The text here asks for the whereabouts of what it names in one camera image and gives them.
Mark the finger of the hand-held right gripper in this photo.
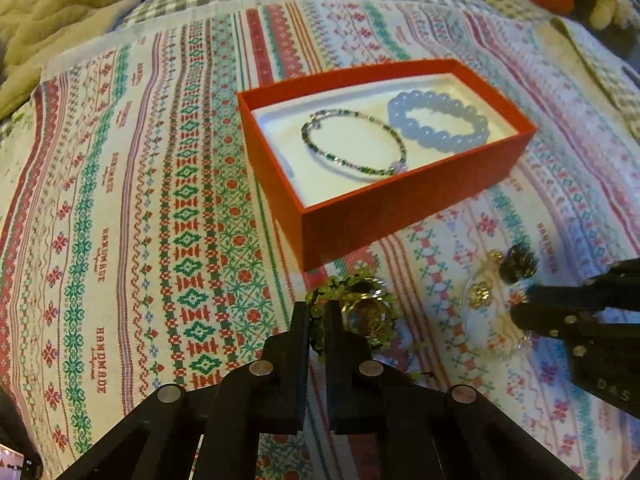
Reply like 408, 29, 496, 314
510, 304, 640, 361
527, 259, 640, 311

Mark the thin multicolour beaded bracelet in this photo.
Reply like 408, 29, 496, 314
302, 108, 408, 179

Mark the clear bead bracelet dark charm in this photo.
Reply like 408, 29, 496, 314
457, 244, 541, 358

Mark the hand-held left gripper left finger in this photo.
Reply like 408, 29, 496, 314
50, 302, 312, 480

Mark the red jewelry box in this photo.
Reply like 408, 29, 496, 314
236, 58, 538, 272

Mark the pale quilted blanket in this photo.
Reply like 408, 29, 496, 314
0, 0, 151, 121

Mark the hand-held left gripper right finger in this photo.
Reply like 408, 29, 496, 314
325, 300, 583, 480

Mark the patterned cross-stitch print cloth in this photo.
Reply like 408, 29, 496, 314
0, 0, 640, 480

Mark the green bead bracelet gold charm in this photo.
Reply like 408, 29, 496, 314
305, 269, 426, 381

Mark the pale blue bead bracelet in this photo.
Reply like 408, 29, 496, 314
387, 89, 488, 153

